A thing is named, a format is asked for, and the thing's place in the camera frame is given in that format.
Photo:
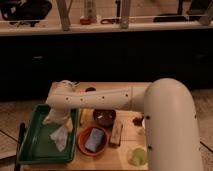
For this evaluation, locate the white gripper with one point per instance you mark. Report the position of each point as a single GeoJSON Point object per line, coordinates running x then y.
{"type": "Point", "coordinates": [58, 116]}

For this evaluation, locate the white towel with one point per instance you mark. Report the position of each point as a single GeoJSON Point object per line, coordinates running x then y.
{"type": "Point", "coordinates": [59, 137]}

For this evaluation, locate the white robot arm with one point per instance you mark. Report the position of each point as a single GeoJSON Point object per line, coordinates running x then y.
{"type": "Point", "coordinates": [171, 125]}

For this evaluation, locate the yellow item beside tray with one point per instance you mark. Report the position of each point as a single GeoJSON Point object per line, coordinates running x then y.
{"type": "Point", "coordinates": [84, 116]}

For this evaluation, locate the green plastic tray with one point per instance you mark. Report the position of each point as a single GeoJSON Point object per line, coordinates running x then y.
{"type": "Point", "coordinates": [37, 146]}

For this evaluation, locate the small dark round object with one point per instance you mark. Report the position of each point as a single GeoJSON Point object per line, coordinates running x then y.
{"type": "Point", "coordinates": [90, 89]}

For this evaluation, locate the orange bowl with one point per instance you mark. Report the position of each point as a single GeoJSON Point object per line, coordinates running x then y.
{"type": "Point", "coordinates": [83, 136]}

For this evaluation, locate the blue sponge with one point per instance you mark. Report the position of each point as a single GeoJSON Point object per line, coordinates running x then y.
{"type": "Point", "coordinates": [94, 139]}

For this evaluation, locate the dark brown bowl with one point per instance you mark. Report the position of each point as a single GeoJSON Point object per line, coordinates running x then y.
{"type": "Point", "coordinates": [104, 118]}

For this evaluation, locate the wooden table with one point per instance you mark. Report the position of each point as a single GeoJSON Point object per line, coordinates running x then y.
{"type": "Point", "coordinates": [112, 159]}

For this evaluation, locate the wooden block brush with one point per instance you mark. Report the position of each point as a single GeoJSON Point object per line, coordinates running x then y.
{"type": "Point", "coordinates": [116, 133]}

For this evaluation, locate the dark red small object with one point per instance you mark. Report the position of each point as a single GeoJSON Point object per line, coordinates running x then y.
{"type": "Point", "coordinates": [137, 121]}

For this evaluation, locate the red object on ledge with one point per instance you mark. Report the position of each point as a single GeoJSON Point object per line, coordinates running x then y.
{"type": "Point", "coordinates": [85, 21]}

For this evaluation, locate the black office chair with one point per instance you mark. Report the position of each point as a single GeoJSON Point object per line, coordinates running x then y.
{"type": "Point", "coordinates": [30, 12]}

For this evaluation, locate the white shelf ledge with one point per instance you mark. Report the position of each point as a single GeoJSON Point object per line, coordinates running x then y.
{"type": "Point", "coordinates": [98, 28]}

